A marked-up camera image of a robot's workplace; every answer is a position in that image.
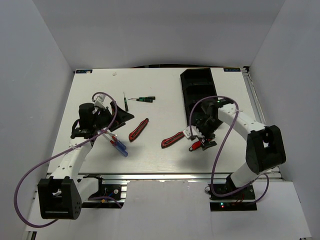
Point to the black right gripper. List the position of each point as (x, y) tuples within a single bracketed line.
[(208, 144)]

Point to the blue label sticker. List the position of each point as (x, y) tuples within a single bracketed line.
[(231, 69), (83, 71)]

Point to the blue red screwdriver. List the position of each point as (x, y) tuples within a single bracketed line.
[(116, 140), (120, 150)]

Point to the aluminium frame rail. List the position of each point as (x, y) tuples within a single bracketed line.
[(220, 177), (255, 100)]

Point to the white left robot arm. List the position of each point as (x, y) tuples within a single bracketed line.
[(62, 194)]

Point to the black far storage bin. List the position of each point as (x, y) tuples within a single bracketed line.
[(196, 76)]

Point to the blue label sticker left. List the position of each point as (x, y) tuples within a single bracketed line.
[(83, 71)]

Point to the green black screwdriver single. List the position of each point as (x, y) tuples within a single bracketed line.
[(125, 103)]

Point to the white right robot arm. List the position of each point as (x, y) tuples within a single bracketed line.
[(230, 114)]

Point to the blue label sticker right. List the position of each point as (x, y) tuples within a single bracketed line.
[(231, 69)]

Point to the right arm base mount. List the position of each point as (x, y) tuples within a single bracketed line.
[(241, 201)]

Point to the blue red screwdriver near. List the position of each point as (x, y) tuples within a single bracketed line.
[(120, 150)]

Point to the blue red screwdriver far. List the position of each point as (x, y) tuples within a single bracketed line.
[(116, 140)]

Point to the green black screwdriver upper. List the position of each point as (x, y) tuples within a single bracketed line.
[(146, 97)]

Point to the black storage bin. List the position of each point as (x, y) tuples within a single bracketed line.
[(196, 76), (199, 117), (193, 93)]

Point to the black middle storage bin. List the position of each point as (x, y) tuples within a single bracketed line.
[(193, 93)]

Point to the red black utility knife small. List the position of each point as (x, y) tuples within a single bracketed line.
[(196, 145)]

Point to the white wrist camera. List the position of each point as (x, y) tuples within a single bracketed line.
[(99, 101), (192, 132)]

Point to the aluminium frame rail front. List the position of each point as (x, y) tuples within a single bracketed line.
[(220, 177)]

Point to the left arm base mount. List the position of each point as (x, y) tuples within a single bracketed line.
[(111, 193)]

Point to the red black utility knife long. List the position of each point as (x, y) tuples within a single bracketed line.
[(137, 131)]

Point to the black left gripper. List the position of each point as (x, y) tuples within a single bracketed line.
[(122, 117)]

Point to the aluminium frame rail right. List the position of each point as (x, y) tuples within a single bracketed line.
[(255, 100)]

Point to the green black screwdriver lower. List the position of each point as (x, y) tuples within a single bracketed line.
[(145, 100)]

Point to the black near storage bin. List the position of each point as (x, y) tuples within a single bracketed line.
[(199, 117)]

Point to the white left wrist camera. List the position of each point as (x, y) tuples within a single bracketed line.
[(99, 101)]

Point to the green black screwdriver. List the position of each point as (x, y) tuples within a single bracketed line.
[(146, 97), (145, 100)]

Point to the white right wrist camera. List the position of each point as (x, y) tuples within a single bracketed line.
[(192, 132)]

